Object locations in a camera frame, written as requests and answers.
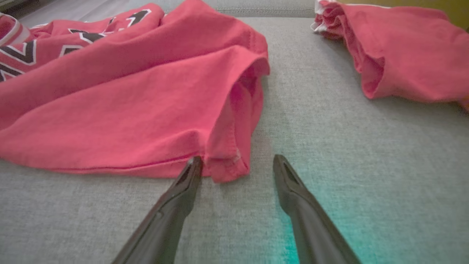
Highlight red shorts with white band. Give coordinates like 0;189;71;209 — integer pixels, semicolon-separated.
311;0;469;111

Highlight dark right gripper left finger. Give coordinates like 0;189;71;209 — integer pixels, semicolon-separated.
112;156;204;264

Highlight yellow cushion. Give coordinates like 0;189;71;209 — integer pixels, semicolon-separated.
339;0;469;30

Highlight red jersey with black lettering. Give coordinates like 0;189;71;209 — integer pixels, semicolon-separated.
0;0;270;183

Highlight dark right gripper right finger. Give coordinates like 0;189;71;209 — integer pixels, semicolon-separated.
273;154;362;264

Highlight grey fabric sofa seat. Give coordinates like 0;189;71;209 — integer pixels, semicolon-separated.
0;16;469;264

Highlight grey fabric sofa cushion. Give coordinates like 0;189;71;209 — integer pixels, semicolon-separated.
158;0;316;18

